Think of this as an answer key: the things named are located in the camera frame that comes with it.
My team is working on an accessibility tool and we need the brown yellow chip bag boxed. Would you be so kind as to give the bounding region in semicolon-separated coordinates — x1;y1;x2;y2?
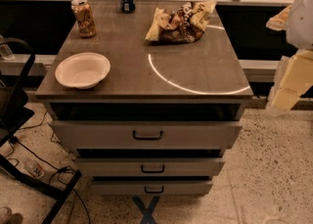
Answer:
146;0;216;43

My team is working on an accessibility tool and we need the bottom grey drawer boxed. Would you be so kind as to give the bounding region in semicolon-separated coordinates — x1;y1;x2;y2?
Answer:
91;180;212;196

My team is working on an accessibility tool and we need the grey drawer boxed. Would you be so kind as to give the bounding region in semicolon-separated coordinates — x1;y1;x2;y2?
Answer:
75;157;225;177
91;180;212;196
51;120;242;150

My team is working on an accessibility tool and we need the middle grey drawer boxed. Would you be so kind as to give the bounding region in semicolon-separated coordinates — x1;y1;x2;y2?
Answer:
75;157;225;177

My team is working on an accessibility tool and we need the grey drawer cabinet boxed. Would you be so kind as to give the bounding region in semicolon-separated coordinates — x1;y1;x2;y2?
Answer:
36;1;252;183

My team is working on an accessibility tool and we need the black metal chair frame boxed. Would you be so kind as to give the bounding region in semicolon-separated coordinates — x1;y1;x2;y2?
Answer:
0;37;82;224

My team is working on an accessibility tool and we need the top grey drawer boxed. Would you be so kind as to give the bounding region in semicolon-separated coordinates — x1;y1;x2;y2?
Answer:
51;120;242;150

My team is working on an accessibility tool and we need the black floor cable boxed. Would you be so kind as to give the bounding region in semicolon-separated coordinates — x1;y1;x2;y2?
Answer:
6;110;92;224

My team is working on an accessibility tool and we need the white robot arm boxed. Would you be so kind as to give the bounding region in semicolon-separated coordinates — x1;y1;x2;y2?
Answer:
266;0;313;116

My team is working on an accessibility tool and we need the white paper bowl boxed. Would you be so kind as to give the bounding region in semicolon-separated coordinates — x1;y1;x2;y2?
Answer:
55;52;111;89

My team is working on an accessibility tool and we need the plastic water bottle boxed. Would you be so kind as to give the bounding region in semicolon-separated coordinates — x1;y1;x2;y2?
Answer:
23;157;44;178

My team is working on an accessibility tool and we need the orange soda can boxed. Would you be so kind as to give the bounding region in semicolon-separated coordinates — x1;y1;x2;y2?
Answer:
71;0;96;37

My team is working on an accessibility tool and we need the shoe tip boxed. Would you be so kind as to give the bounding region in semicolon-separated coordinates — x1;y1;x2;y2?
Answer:
0;206;12;224

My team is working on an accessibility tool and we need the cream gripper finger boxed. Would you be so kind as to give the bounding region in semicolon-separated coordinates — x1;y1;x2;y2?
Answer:
266;50;313;116
266;6;291;31

